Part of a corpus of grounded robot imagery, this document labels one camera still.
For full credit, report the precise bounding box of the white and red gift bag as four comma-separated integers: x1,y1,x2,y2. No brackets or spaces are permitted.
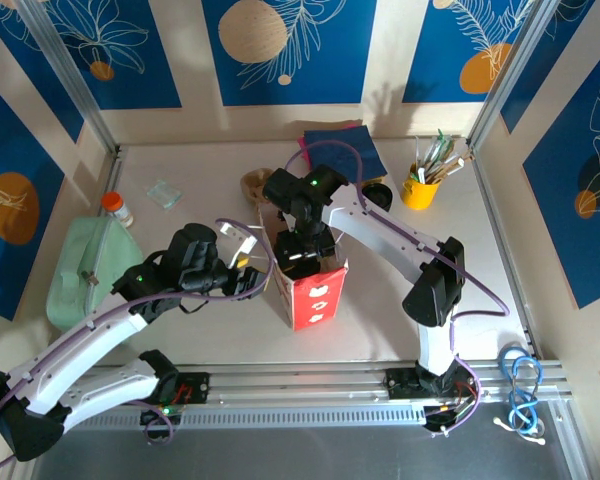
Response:
257,204,351,332

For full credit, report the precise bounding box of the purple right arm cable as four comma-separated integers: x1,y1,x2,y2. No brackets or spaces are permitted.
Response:
284,139,511,436

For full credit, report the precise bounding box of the orange capped pill bottle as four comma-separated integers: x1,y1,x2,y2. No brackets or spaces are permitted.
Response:
101,192,135,229

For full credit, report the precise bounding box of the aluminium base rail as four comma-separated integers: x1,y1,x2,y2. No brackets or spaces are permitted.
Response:
59,360,574,404

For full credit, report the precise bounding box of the blue paper napkin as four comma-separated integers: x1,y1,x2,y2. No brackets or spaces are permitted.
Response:
303,124,389,182

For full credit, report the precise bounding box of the slotted grey cable duct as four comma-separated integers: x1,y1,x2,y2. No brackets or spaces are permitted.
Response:
97,402,431,431

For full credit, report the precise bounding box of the yellow metal bucket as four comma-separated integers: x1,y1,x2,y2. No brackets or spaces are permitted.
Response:
400,167,442,211

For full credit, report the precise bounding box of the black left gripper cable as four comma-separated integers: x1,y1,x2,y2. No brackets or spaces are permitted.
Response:
178,294,212,314

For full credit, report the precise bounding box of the blue coiled cable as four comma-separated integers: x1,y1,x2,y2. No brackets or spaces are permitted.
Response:
497,344,546,437

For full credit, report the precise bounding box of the mint green zip pouch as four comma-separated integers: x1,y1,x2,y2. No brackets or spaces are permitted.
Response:
45,215,145,332

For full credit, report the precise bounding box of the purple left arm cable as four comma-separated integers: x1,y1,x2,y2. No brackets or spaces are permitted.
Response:
0,218,274,474

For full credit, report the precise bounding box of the clear plastic zip bag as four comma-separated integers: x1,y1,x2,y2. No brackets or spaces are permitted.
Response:
147,180,185,211

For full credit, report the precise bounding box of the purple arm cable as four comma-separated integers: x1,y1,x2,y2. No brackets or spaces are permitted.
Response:
0,218,274,474
284,139,511,436

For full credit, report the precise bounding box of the wooden coffee stirrer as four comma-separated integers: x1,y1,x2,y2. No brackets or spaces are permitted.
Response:
437,152,475,180

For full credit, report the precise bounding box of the green wrapped straw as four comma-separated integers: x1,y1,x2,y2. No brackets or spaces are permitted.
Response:
429,128,456,167

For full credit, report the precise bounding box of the aluminium frame post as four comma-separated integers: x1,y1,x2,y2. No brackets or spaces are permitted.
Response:
17,0,122,159
467,0,554,154

